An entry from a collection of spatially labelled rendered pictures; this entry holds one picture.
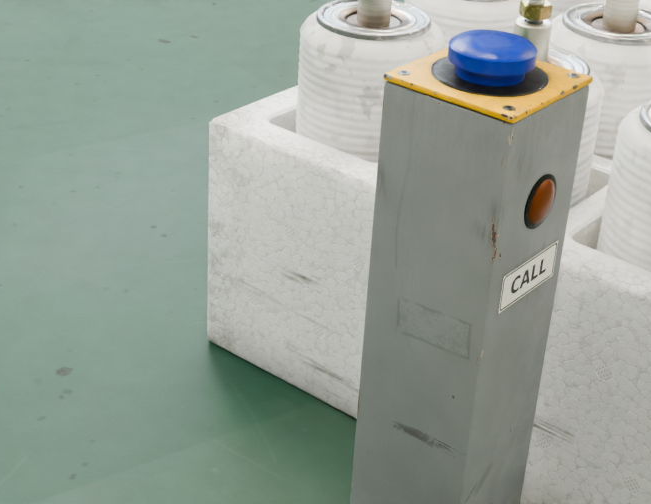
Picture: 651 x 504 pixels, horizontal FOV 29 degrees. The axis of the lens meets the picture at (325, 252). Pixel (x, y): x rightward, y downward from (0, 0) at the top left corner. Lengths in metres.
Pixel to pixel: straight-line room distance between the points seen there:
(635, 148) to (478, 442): 0.19
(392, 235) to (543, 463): 0.24
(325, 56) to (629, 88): 0.20
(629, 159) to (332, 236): 0.21
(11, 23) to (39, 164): 0.40
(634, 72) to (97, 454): 0.43
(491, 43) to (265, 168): 0.29
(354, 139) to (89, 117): 0.54
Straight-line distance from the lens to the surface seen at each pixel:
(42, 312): 0.98
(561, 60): 0.79
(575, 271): 0.71
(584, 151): 0.77
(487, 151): 0.55
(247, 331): 0.90
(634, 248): 0.73
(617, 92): 0.85
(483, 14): 0.89
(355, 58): 0.80
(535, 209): 0.58
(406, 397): 0.64
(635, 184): 0.71
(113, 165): 1.21
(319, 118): 0.83
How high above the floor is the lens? 0.52
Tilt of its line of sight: 29 degrees down
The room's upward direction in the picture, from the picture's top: 4 degrees clockwise
